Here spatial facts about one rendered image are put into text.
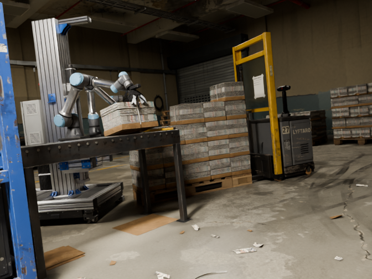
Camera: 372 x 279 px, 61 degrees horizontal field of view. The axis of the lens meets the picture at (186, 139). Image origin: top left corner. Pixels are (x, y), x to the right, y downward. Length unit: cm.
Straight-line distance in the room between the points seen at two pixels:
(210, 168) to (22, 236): 244
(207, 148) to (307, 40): 682
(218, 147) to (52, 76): 200
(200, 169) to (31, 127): 187
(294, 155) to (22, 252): 337
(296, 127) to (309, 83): 562
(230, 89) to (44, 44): 212
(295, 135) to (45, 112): 300
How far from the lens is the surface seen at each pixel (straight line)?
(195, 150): 372
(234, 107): 399
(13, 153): 186
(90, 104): 386
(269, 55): 417
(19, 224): 190
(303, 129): 446
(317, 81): 984
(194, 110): 373
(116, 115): 264
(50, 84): 359
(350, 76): 956
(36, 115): 359
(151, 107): 280
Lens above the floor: 85
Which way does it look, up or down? 3 degrees down
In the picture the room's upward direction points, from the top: 6 degrees counter-clockwise
